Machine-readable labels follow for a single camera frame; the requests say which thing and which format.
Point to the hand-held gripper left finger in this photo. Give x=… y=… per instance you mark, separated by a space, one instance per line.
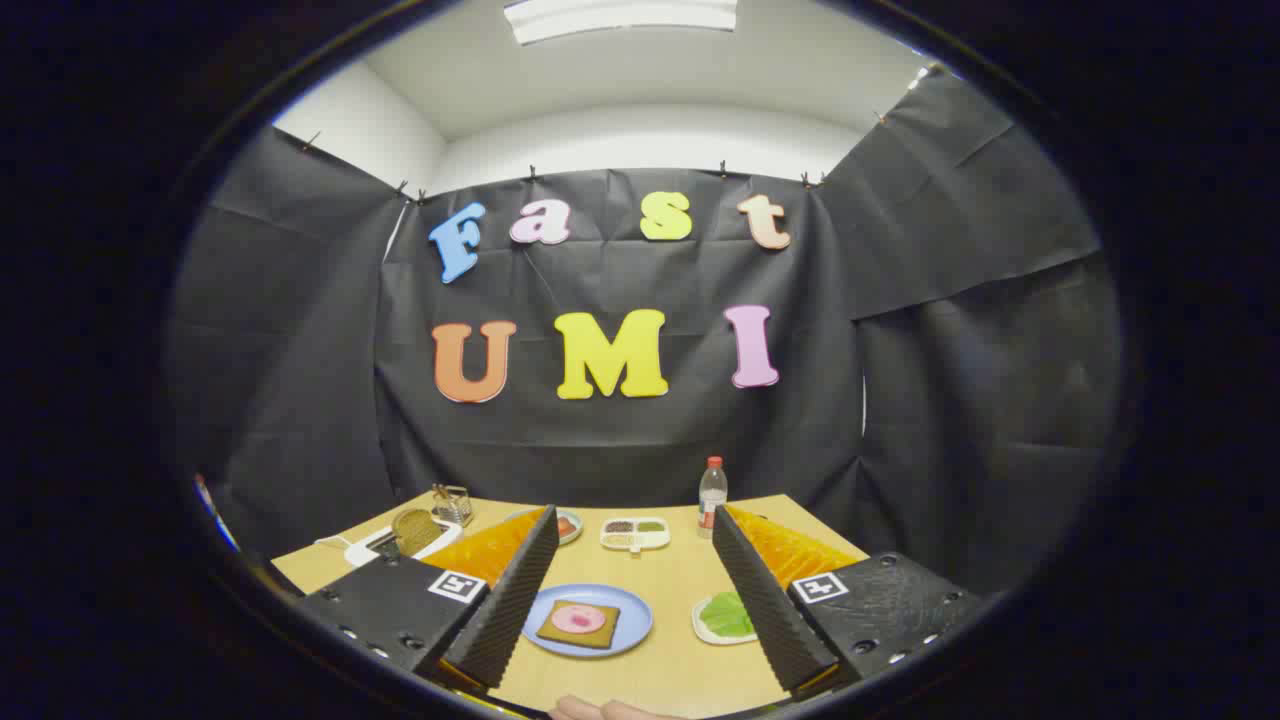
x=510 y=600

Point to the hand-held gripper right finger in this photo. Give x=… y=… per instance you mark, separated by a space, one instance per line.
x=765 y=600

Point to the green lettuce leaf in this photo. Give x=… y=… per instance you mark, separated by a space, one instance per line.
x=725 y=615

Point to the brown toasted bread slice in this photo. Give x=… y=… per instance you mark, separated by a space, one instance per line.
x=415 y=530

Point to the square bread slice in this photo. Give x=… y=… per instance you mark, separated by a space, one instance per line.
x=553 y=634

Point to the white square plate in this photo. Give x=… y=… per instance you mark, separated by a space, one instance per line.
x=705 y=637

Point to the pink ham slice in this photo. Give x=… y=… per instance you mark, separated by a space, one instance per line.
x=578 y=619

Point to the pale round plate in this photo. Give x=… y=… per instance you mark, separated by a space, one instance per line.
x=577 y=538

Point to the plastic bottle red cap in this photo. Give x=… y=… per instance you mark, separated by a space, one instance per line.
x=712 y=490

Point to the blue round plate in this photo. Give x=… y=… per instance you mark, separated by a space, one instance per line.
x=636 y=615

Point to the white divided condiment dish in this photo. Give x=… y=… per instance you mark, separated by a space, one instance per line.
x=650 y=541

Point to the white toaster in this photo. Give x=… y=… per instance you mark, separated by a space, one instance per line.
x=358 y=552

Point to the black backdrop cloth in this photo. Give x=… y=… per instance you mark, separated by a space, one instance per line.
x=640 y=440

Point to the red blue white object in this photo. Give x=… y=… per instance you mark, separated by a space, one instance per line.
x=213 y=515

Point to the ceiling light panel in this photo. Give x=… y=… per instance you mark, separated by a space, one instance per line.
x=620 y=15

